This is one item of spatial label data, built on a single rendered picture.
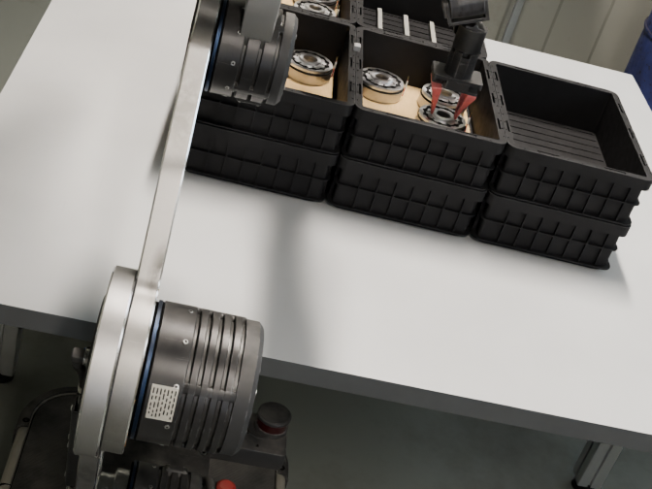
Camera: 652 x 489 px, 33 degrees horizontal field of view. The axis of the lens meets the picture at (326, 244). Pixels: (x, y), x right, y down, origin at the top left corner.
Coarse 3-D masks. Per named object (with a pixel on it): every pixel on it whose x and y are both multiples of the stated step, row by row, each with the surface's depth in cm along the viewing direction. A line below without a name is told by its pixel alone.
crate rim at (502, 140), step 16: (368, 32) 239; (384, 32) 240; (432, 48) 241; (496, 96) 228; (352, 112) 209; (368, 112) 207; (384, 112) 208; (496, 112) 221; (400, 128) 209; (416, 128) 209; (432, 128) 208; (448, 128) 209; (496, 128) 216; (464, 144) 210; (480, 144) 210; (496, 144) 210
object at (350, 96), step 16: (320, 16) 238; (352, 32) 236; (352, 48) 229; (352, 64) 222; (352, 80) 216; (288, 96) 206; (304, 96) 206; (320, 96) 207; (352, 96) 210; (336, 112) 207
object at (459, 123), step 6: (420, 108) 230; (426, 108) 231; (438, 108) 233; (444, 108) 233; (420, 114) 228; (426, 114) 229; (426, 120) 226; (432, 120) 227; (438, 120) 227; (456, 120) 229; (462, 120) 230; (444, 126) 226; (450, 126) 227; (456, 126) 228; (462, 126) 228
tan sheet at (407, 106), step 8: (408, 88) 244; (416, 88) 245; (408, 96) 241; (416, 96) 242; (368, 104) 233; (376, 104) 234; (384, 104) 235; (392, 104) 236; (400, 104) 237; (408, 104) 238; (416, 104) 239; (392, 112) 232; (400, 112) 233; (408, 112) 234; (416, 112) 235
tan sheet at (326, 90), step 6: (288, 78) 233; (288, 84) 230; (294, 84) 231; (300, 84) 232; (306, 84) 232; (324, 84) 235; (330, 84) 236; (306, 90) 230; (312, 90) 231; (318, 90) 232; (324, 90) 232; (330, 90) 233; (324, 96) 230; (330, 96) 231
